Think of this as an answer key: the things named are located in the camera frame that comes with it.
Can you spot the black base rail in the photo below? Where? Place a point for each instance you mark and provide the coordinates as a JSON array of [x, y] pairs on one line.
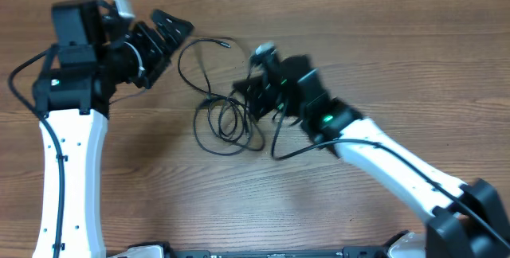
[[259, 254]]

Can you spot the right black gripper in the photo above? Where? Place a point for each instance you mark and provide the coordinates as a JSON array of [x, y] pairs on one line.
[[256, 96]]

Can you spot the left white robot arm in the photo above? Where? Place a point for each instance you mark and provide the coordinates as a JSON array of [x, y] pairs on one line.
[[99, 46]]

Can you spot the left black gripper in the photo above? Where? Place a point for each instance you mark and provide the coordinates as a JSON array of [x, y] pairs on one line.
[[158, 52]]

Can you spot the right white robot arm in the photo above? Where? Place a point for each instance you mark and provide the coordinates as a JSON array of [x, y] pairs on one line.
[[460, 219]]

